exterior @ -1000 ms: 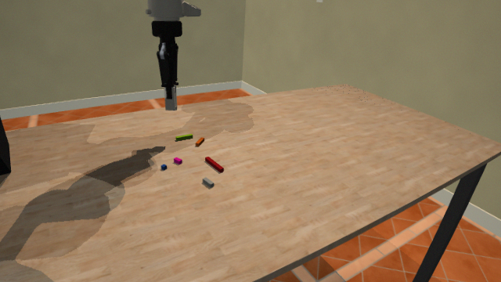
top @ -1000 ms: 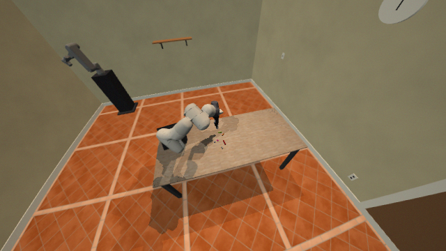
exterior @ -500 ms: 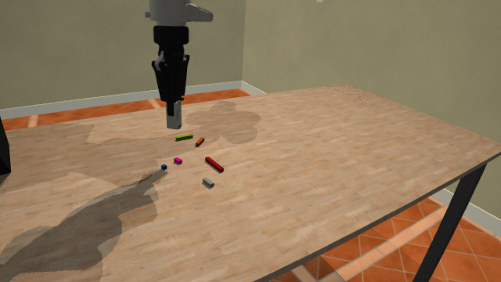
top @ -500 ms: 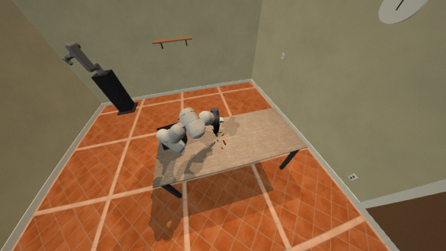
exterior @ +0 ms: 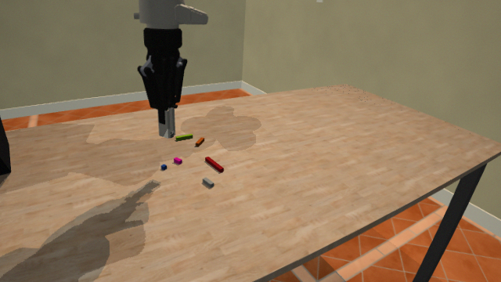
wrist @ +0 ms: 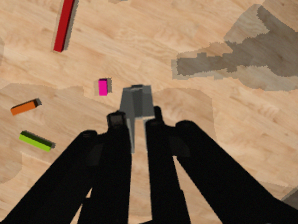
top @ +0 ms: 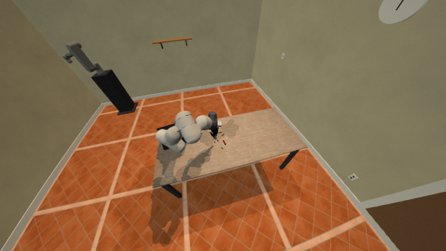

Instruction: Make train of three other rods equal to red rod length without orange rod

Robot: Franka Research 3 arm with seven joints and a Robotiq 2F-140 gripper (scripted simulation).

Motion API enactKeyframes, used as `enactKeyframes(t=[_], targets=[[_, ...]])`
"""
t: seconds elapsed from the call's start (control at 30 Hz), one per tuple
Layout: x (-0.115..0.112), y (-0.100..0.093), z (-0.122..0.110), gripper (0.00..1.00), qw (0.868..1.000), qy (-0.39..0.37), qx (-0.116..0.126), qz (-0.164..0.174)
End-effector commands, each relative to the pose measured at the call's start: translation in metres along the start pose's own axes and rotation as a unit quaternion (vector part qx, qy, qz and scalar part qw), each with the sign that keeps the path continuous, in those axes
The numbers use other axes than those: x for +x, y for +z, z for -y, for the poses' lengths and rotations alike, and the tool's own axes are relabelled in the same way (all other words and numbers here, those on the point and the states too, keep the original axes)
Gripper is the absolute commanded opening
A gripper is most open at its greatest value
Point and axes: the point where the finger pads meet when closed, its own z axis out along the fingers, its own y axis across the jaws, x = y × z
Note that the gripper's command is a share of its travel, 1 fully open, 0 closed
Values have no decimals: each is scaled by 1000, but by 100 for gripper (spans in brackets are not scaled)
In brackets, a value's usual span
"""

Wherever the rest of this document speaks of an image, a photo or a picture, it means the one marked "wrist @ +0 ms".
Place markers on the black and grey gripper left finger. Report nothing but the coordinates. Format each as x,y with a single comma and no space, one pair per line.
58,194

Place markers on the small magenta block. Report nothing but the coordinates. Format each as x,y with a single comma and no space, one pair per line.
103,89

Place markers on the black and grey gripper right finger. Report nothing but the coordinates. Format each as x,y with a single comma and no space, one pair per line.
234,195

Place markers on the lime green rod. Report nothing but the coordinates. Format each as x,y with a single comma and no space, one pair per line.
35,141

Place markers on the orange rod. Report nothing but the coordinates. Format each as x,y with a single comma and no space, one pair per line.
24,107

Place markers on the red rod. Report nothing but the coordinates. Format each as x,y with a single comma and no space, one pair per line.
63,25

